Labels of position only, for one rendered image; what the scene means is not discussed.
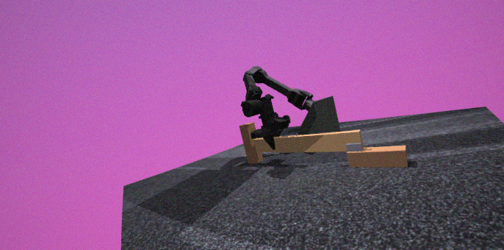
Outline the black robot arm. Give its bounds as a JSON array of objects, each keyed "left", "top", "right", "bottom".
[{"left": 241, "top": 66, "right": 314, "bottom": 129}]

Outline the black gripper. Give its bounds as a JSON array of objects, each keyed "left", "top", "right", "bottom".
[{"left": 251, "top": 110, "right": 284, "bottom": 150}]

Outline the long wooden rail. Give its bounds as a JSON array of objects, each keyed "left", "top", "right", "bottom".
[{"left": 254, "top": 130, "right": 364, "bottom": 153}]

